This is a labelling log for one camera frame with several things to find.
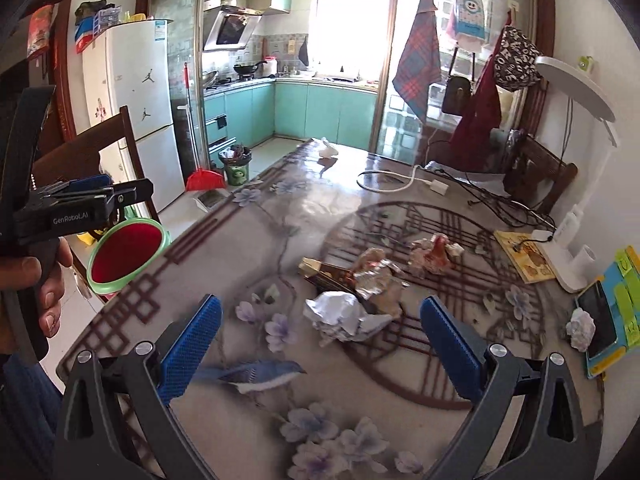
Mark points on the small crumpled paper ball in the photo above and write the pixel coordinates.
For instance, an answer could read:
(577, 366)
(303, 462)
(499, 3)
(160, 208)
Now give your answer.
(580, 330)

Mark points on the brown wooden chair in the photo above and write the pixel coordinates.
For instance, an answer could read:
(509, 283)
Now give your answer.
(540, 175)

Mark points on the crumpled red white wrapper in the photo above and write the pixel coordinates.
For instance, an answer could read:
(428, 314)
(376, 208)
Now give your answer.
(435, 255)

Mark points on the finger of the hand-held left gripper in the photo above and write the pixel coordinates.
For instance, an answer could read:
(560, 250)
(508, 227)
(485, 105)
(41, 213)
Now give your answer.
(90, 183)

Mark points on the person's left hand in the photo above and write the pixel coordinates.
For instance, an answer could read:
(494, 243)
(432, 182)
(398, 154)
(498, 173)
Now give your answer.
(20, 272)

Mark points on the small green trash bin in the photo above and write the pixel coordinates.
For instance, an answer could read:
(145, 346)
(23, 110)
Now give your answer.
(236, 172)

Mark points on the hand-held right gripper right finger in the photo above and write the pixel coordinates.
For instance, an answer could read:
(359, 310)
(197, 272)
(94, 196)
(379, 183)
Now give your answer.
(450, 350)

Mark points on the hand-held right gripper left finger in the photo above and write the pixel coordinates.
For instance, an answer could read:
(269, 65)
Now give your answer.
(192, 345)

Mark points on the black smartphone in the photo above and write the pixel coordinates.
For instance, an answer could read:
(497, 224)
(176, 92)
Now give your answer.
(597, 320)

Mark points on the yellow book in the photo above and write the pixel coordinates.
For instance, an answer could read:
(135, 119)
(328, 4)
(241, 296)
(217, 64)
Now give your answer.
(525, 260)

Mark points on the dark carved wooden chair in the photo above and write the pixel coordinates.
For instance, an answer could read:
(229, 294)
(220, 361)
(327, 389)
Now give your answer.
(95, 145)

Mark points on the small green figurine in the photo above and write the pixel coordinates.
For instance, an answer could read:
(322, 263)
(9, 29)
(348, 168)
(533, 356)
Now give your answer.
(585, 63)

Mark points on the grey dustpan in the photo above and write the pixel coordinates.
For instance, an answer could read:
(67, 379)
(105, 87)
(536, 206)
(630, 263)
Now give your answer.
(212, 199)

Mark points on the red broom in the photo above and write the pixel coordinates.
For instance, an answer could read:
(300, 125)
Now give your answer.
(205, 180)

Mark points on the white jar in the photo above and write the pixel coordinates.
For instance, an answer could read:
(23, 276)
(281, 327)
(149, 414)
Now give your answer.
(270, 66)

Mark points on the plaid cloth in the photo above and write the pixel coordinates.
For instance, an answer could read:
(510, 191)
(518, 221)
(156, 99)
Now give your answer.
(417, 60)

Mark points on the white power adapter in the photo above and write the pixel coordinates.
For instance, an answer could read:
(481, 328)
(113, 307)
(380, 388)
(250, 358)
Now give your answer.
(438, 187)

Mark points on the white refrigerator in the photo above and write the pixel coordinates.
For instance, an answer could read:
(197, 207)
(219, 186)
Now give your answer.
(140, 85)

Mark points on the white printed paper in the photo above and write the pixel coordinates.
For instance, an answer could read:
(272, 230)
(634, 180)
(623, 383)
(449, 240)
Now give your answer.
(335, 312)

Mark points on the person's blue clothing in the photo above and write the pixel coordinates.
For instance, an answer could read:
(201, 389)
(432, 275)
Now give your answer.
(25, 400)

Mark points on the white desk lamp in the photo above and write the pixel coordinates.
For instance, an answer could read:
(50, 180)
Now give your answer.
(575, 85)

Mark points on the dark red cloth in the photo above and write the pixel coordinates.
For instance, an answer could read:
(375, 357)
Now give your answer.
(480, 115)

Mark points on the torn brown carton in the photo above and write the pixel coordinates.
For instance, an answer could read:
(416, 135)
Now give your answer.
(325, 272)

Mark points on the crumpled foil wrapper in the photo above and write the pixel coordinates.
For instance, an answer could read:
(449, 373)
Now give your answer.
(380, 285)

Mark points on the range hood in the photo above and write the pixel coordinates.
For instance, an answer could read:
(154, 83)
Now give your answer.
(230, 30)

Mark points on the kitchen window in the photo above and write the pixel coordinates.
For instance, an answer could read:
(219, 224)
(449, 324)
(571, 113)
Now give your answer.
(350, 25)

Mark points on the crumpled white tissue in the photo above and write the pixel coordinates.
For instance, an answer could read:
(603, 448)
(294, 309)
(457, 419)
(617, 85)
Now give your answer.
(326, 149)

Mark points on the red hanging decoration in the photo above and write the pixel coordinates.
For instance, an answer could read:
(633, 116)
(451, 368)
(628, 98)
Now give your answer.
(40, 30)

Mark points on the black wok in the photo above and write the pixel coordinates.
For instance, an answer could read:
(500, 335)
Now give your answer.
(246, 68)

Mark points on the blue cartoon wall hanging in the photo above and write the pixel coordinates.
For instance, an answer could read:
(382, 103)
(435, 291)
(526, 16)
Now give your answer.
(470, 15)

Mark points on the teal kitchen cabinets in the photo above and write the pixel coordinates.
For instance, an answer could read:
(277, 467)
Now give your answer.
(310, 110)

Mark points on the black white patterned bag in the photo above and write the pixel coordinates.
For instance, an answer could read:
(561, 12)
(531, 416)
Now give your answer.
(515, 57)

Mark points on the green bucket red liner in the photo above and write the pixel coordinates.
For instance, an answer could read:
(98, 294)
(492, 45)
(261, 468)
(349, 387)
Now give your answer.
(125, 255)

